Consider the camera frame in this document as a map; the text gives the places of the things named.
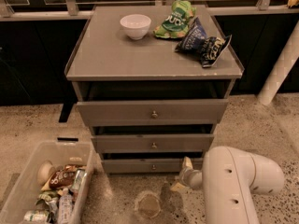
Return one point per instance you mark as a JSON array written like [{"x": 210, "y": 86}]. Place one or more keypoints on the blue chip bag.
[{"x": 194, "y": 38}]

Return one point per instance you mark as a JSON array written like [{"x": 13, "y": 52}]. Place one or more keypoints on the brown snack bag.
[{"x": 62, "y": 178}]

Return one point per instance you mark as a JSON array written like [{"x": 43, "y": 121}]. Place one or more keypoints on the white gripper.
[{"x": 186, "y": 174}]

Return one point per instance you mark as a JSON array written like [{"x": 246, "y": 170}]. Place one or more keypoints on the silver can in bin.
[{"x": 37, "y": 216}]

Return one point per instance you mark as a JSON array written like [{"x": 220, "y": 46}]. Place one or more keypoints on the green chip bag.
[{"x": 176, "y": 25}]

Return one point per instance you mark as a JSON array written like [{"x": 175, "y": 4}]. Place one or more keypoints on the white diagonal pillar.
[{"x": 283, "y": 66}]

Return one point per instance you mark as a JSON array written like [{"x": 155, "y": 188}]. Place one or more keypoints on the green soda can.
[{"x": 80, "y": 174}]

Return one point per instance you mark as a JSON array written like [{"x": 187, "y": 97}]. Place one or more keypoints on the grey drawer cabinet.
[{"x": 109, "y": 66}]

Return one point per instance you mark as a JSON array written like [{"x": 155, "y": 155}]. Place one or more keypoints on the grey bottom drawer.
[{"x": 143, "y": 166}]

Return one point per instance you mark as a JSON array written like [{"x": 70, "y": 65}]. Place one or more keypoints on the round floor drain cover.
[{"x": 148, "y": 205}]

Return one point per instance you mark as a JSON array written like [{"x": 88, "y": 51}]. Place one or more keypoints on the white ceramic bowl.
[{"x": 135, "y": 26}]

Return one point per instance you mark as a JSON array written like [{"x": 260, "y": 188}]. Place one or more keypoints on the metal window railing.
[{"x": 78, "y": 3}]

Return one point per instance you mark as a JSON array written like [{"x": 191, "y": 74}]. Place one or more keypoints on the grey top drawer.
[{"x": 152, "y": 112}]

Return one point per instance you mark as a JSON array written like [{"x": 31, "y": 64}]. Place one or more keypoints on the green snack packet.
[{"x": 47, "y": 197}]

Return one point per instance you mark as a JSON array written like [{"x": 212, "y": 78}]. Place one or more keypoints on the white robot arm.
[{"x": 229, "y": 177}]

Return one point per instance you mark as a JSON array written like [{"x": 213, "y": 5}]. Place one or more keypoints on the grey middle drawer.
[{"x": 143, "y": 143}]

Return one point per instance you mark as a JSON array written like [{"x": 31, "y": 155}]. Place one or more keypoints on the black chip bag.
[{"x": 211, "y": 49}]

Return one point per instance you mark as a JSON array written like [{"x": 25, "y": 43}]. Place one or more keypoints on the yellow object on ledge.
[{"x": 292, "y": 3}]

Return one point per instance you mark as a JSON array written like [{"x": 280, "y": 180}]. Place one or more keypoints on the grey drawer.
[
  {"x": 143, "y": 166},
  {"x": 143, "y": 143},
  {"x": 152, "y": 112}
]

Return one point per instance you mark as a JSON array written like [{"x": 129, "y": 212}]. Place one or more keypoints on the clear plastic storage bin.
[{"x": 23, "y": 196}]

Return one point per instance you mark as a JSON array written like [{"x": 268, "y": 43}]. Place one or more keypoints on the clear plastic water bottle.
[{"x": 65, "y": 207}]

